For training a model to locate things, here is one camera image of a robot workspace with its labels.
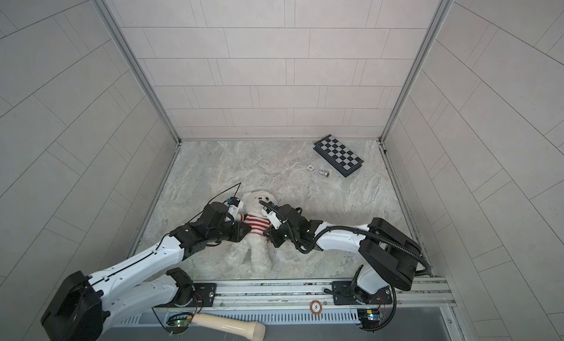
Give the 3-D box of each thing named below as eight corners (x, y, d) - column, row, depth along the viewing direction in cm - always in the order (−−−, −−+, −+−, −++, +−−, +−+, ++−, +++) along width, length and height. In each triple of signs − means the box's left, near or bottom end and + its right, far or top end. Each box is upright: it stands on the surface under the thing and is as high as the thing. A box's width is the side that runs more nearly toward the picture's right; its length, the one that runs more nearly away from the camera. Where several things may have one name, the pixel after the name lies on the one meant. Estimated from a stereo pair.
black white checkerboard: (343, 179, 103) (344, 175, 100) (310, 148, 116) (310, 143, 113) (362, 166, 108) (364, 161, 105) (328, 138, 121) (329, 133, 118)
